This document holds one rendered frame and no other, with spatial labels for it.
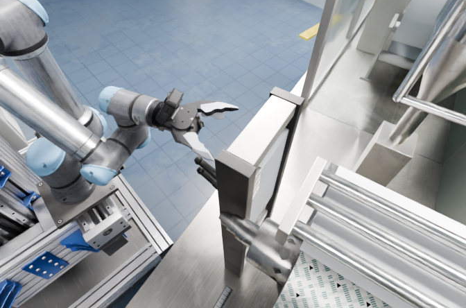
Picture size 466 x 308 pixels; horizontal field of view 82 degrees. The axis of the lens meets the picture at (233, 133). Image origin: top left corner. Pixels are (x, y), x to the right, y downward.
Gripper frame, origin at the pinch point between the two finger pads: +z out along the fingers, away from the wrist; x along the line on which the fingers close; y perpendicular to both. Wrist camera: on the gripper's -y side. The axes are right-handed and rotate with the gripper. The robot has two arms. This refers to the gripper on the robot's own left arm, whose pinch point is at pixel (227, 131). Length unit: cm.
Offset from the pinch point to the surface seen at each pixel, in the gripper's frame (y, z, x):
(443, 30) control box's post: -28.6, 28.8, -7.3
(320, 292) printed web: -20.3, 22.0, 26.0
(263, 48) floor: 153, -49, -201
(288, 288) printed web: -19.6, 19.0, 26.8
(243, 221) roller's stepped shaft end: -14.3, 11.7, 20.9
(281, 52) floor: 153, -28, -201
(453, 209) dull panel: 26, 61, -12
